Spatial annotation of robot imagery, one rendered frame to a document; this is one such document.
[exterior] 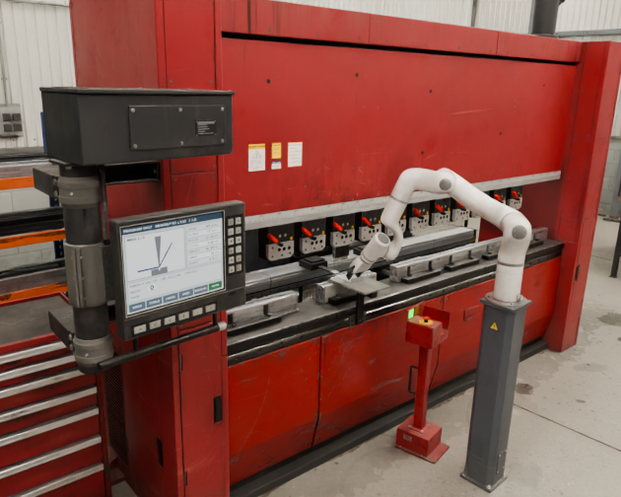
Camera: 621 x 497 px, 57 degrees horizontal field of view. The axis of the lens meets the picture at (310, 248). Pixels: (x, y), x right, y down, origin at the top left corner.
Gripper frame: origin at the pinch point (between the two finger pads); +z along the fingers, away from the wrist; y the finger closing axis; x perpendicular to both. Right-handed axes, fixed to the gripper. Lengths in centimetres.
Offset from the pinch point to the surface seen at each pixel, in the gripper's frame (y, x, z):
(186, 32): 98, -56, -97
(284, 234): 40.8, -20.0, -17.7
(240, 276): 96, 20, -58
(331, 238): 10.2, -17.5, -11.0
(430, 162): -62, -42, -35
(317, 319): 27.3, 15.0, 8.4
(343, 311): 10.2, 14.3, 9.0
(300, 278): 11.0, -18.6, 27.7
